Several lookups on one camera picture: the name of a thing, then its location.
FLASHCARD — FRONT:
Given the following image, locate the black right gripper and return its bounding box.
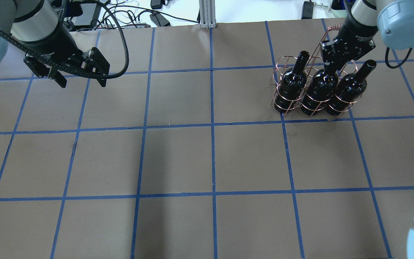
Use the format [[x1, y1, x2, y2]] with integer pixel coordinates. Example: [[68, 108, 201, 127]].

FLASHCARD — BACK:
[[320, 25, 376, 81]]

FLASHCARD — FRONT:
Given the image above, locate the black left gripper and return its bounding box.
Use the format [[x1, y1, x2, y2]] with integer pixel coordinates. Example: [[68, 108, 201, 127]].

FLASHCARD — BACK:
[[24, 32, 110, 88]]

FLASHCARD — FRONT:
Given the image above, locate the dark wine bottle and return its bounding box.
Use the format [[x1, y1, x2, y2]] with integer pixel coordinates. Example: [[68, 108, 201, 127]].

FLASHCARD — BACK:
[[300, 69, 338, 117], [274, 50, 310, 114]]

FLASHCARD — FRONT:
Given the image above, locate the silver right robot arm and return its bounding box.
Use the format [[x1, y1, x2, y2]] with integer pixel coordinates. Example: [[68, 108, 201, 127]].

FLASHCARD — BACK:
[[320, 0, 414, 72]]

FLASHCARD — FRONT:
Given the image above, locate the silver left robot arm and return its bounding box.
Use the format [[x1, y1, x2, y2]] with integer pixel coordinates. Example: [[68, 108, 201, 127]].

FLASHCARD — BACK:
[[0, 0, 110, 87]]

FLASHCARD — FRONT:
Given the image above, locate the dark wine bottle far slot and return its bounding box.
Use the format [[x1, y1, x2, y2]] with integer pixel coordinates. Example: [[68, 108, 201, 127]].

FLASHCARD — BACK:
[[325, 59, 377, 117]]

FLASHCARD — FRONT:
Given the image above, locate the black power brick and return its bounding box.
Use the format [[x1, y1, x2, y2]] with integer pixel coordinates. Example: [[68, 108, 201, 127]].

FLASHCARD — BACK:
[[301, 0, 315, 19]]

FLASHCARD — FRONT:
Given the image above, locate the copper wire wine basket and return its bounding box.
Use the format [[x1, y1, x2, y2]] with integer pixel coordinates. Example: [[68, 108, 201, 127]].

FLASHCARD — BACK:
[[270, 24, 361, 117]]

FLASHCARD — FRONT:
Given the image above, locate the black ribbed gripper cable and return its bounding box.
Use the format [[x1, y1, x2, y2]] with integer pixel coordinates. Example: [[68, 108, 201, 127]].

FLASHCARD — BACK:
[[0, 0, 129, 80]]

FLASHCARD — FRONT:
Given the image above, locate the aluminium frame post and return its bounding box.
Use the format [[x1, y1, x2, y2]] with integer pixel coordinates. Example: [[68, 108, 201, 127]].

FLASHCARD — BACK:
[[199, 0, 217, 28]]

